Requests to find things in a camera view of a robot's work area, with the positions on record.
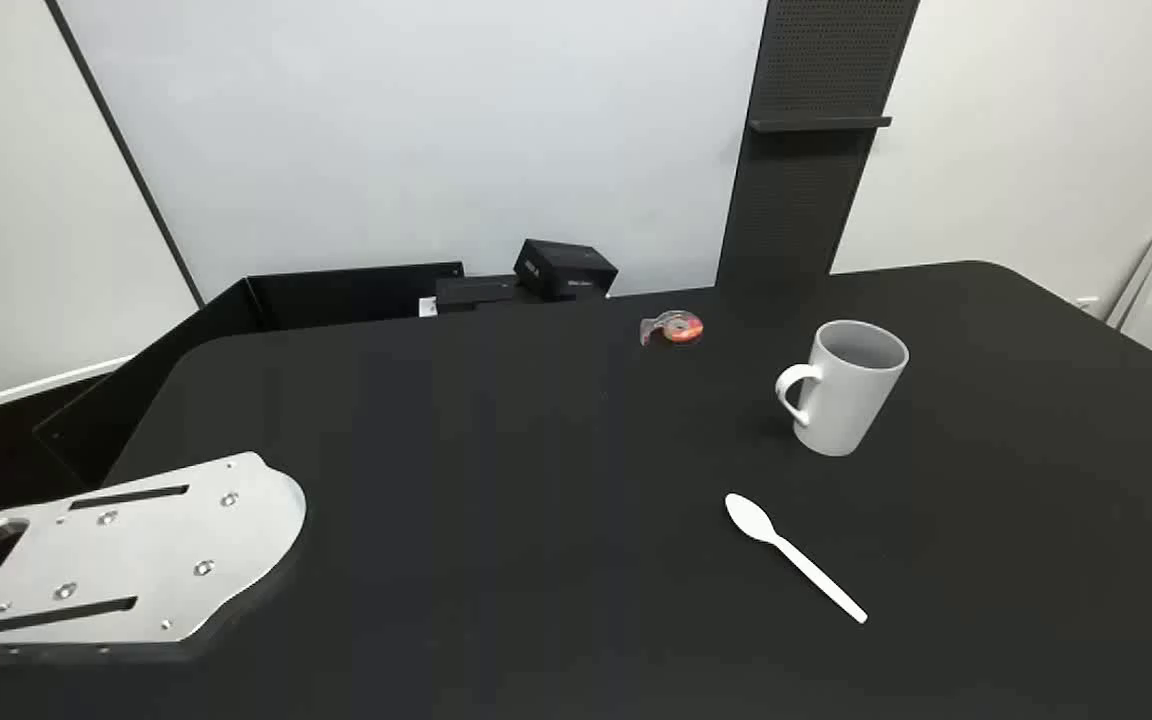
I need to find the white plastic spoon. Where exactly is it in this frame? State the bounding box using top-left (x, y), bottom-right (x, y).
top-left (720, 489), bottom-right (871, 628)

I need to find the small black box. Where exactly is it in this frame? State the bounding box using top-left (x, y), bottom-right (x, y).
top-left (511, 235), bottom-right (619, 304)

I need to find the red tape dispenser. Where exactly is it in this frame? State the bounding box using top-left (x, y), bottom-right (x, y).
top-left (637, 304), bottom-right (707, 350)

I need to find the white board panel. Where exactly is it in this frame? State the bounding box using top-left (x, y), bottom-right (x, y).
top-left (42, 0), bottom-right (770, 304)

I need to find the black low side cabinet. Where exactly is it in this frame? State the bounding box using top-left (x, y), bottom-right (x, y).
top-left (29, 260), bottom-right (527, 489)

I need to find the black vertical pillar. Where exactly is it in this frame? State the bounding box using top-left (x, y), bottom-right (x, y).
top-left (711, 0), bottom-right (924, 301)

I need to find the silver metal mounting plate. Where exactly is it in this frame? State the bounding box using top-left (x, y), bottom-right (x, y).
top-left (0, 448), bottom-right (313, 656)

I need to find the black pillar shelf bracket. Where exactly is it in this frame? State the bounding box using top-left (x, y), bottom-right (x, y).
top-left (749, 112), bottom-right (894, 136)

